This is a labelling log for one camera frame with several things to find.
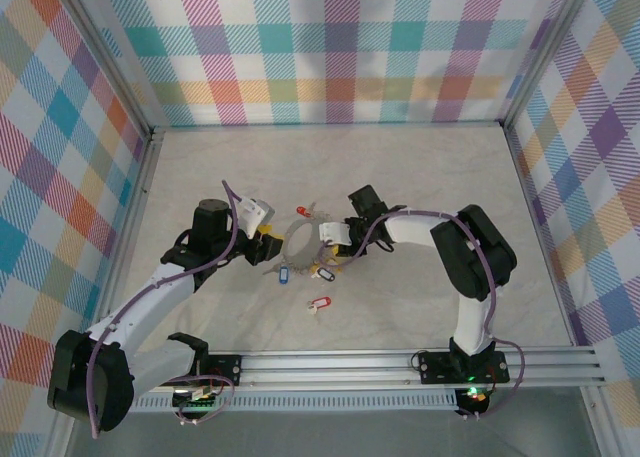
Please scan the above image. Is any large wire keyring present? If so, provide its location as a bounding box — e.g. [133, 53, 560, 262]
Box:
[282, 205, 335, 279]

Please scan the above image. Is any red tagged key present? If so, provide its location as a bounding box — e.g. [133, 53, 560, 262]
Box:
[305, 295, 334, 317]

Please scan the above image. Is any green circuit board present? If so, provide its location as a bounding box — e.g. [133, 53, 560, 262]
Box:
[172, 389, 221, 411]

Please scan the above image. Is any circuit board with lit LED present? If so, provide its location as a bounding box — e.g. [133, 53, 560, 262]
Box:
[457, 385, 490, 409]

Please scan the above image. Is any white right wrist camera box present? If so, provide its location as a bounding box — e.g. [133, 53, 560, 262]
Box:
[318, 220, 354, 246]

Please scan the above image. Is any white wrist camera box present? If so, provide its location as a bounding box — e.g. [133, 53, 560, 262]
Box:
[238, 196, 277, 236]
[318, 220, 354, 246]

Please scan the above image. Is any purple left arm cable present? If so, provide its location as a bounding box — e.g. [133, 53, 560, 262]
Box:
[87, 179, 241, 438]

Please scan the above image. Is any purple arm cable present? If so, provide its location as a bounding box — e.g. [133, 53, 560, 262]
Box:
[87, 179, 241, 438]
[342, 207, 526, 421]

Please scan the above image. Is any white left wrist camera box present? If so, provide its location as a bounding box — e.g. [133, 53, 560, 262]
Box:
[238, 196, 277, 236]

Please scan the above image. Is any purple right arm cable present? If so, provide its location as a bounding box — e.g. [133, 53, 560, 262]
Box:
[342, 207, 526, 421]

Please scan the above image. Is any aluminium floor edge rail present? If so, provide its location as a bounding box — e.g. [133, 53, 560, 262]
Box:
[502, 124, 581, 348]
[154, 120, 506, 130]
[84, 126, 166, 353]

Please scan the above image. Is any aluminium mounting rail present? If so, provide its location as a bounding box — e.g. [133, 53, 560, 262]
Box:
[54, 345, 604, 393]

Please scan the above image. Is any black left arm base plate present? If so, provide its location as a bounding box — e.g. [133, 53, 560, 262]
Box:
[199, 355, 243, 389]

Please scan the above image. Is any black wire loop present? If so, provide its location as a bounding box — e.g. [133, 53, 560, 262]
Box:
[410, 346, 436, 371]

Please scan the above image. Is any slotted grey cable duct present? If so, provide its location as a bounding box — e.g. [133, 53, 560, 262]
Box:
[129, 394, 459, 412]

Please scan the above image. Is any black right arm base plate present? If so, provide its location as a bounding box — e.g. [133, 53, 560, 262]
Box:
[418, 349, 511, 385]

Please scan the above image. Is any aluminium corner post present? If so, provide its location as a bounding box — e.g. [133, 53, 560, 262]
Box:
[58, 0, 166, 134]
[499, 0, 596, 128]

